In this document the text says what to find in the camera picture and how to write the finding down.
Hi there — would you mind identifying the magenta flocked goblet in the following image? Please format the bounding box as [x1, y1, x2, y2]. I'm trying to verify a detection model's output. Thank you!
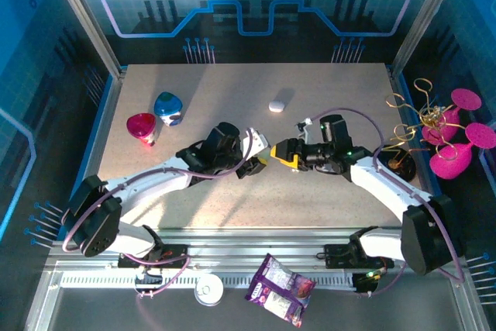
[421, 88, 483, 147]
[429, 122, 496, 180]

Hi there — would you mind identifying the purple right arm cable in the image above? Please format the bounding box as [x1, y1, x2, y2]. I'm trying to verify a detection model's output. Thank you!
[308, 108, 466, 297]

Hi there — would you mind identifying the purple snack bag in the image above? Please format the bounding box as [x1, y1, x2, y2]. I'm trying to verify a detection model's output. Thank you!
[244, 253, 317, 328]

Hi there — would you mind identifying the aluminium front frame rail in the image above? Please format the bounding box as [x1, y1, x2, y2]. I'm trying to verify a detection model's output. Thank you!
[46, 228, 466, 270]

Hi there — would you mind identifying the black electronics box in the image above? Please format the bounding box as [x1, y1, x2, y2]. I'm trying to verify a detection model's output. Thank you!
[352, 271, 383, 295]

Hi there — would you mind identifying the slotted grey cable duct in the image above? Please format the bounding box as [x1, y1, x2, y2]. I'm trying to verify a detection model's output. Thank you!
[57, 273, 360, 289]

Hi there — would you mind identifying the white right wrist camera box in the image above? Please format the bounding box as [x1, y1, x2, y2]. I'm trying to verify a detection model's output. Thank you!
[297, 116, 315, 143]

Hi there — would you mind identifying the blue lid yogurt cup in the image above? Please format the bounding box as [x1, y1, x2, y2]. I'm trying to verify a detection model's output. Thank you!
[153, 91, 184, 127]

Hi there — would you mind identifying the gold wire stand black base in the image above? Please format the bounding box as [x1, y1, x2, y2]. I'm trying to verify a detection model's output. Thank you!
[374, 78, 466, 184]

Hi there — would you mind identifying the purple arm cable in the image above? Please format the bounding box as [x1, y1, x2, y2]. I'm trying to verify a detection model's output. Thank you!
[308, 108, 466, 297]
[61, 129, 257, 254]

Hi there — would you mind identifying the pink lid yogurt cup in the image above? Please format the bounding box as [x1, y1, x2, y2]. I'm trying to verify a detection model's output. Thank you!
[126, 112, 157, 147]

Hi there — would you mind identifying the aluminium frame post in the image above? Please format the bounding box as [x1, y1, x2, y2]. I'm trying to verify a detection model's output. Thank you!
[391, 0, 466, 73]
[43, 0, 124, 78]

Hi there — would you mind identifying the white round lid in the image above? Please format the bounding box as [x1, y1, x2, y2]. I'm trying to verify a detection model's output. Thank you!
[195, 273, 225, 307]

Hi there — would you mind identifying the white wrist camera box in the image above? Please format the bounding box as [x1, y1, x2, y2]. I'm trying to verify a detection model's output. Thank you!
[242, 127, 271, 158]
[297, 116, 315, 143]

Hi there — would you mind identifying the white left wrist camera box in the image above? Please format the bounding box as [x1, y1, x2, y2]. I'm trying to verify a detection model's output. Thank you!
[242, 127, 271, 158]

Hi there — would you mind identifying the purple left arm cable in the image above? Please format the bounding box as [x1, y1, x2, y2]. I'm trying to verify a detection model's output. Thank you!
[61, 129, 257, 254]

